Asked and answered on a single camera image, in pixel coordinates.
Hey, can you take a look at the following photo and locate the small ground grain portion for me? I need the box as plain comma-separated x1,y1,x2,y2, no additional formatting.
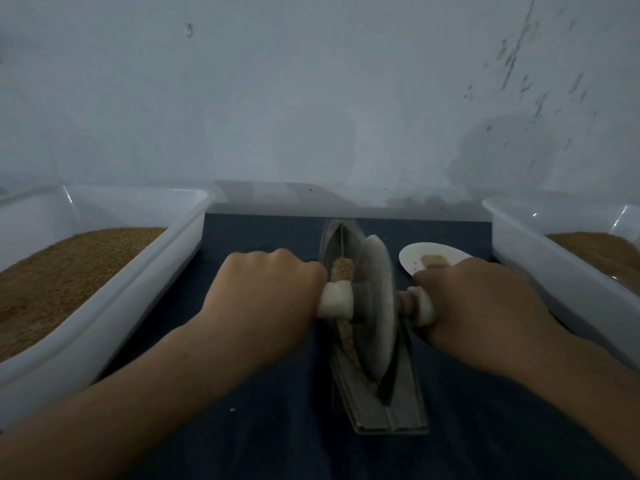
331,257,363,368

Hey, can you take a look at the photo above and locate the person's left forearm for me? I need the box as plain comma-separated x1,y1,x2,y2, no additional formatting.
0,329,261,480

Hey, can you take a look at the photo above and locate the person's left hand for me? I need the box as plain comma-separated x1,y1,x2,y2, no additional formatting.
200,249,329,371

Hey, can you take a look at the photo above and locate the boat-shaped metal grinding trough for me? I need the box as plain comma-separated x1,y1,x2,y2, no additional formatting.
319,219,431,436

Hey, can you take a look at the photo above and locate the white plastic tray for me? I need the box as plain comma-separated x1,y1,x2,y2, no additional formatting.
482,195,640,371
0,185,216,431

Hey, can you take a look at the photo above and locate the metal grinding wheel with handles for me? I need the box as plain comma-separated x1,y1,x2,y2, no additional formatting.
318,235,438,384

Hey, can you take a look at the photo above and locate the white round plate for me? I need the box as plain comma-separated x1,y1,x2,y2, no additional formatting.
398,241,473,278

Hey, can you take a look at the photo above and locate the dark blue tablecloth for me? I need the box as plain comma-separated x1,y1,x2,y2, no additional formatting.
95,215,636,480

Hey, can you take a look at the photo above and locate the person's right hand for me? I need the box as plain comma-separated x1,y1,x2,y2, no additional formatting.
412,257,576,386

